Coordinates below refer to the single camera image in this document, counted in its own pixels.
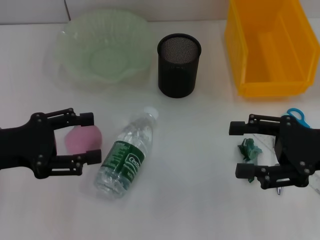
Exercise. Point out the white silver pen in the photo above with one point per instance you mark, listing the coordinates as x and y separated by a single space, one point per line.
279 190

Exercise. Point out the pink peach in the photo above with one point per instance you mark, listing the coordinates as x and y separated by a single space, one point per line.
80 140

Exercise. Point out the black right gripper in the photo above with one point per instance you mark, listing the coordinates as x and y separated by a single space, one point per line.
297 150

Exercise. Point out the green plastic wrapper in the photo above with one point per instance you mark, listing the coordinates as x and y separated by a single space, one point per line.
250 150

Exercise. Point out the black mesh pen holder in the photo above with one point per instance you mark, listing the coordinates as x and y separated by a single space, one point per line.
177 72

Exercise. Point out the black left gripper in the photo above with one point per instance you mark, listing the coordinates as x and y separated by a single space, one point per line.
27 147

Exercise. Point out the green glass fruit plate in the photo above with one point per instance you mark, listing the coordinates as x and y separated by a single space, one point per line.
105 50

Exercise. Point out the transparent plastic ruler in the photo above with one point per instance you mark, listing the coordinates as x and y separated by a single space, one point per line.
265 141

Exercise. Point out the yellow plastic bin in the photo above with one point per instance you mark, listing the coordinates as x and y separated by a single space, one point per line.
270 85

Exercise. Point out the clear water bottle green label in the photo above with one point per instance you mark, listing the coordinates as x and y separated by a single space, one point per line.
130 140

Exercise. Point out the blue scissors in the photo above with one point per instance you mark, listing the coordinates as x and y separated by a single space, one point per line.
305 123

